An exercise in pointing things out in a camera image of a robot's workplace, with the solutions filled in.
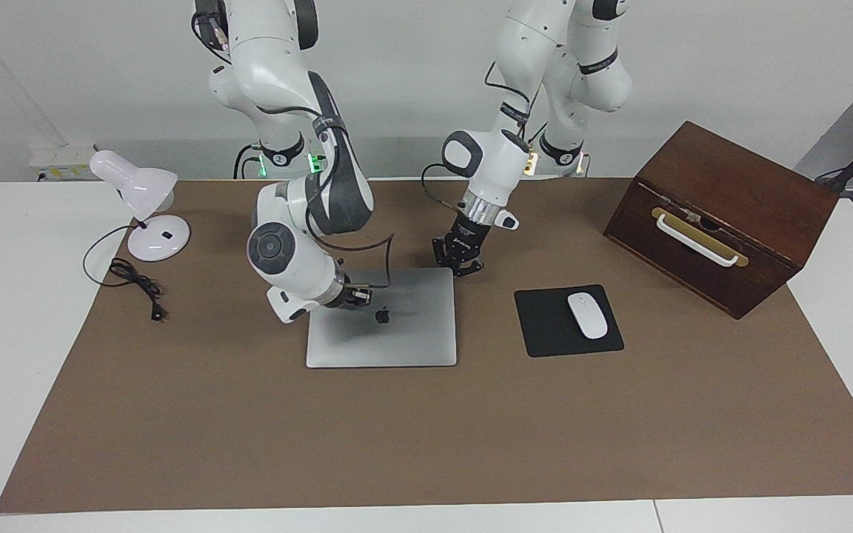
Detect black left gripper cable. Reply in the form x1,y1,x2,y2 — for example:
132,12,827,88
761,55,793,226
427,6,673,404
421,61,542,215

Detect white desk lamp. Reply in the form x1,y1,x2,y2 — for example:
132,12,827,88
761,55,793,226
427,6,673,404
90,150,192,262

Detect dark wooden box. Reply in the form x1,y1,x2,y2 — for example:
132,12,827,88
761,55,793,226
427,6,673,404
603,121,840,321

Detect black right arm base cable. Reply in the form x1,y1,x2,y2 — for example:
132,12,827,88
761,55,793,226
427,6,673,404
233,144,263,180

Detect grey laptop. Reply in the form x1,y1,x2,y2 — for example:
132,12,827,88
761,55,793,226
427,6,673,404
306,266,458,369

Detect brown table mat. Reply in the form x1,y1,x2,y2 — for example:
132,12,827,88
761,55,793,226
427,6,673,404
0,176,853,514

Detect white computer mouse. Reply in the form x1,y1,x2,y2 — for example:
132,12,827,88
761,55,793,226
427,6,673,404
567,292,609,340

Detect black lamp cable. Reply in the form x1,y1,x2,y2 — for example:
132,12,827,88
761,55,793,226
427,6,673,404
83,224,168,323

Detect black mouse pad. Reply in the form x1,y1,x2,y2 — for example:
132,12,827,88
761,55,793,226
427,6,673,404
514,284,625,358

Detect white power strip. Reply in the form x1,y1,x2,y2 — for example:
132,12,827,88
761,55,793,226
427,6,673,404
29,144,98,183

